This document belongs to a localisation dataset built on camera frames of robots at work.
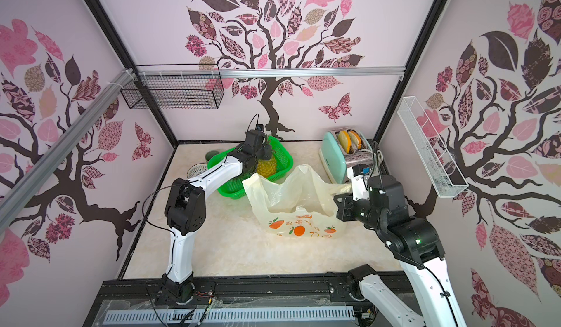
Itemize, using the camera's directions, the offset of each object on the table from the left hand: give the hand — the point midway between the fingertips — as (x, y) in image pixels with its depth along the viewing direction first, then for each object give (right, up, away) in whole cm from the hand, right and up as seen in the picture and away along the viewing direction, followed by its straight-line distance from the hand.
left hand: (264, 149), depth 97 cm
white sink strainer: (-34, -10, +7) cm, 36 cm away
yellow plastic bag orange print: (+15, -21, -21) cm, 34 cm away
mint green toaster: (+32, -5, -3) cm, 32 cm away
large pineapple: (+1, -9, 0) cm, 9 cm away
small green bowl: (-28, -2, +8) cm, 29 cm away
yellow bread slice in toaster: (+36, +4, -3) cm, 36 cm away
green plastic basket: (-12, -17, -7) cm, 22 cm away
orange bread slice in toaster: (+43, +3, -3) cm, 43 cm away
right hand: (+25, -18, -35) cm, 46 cm away
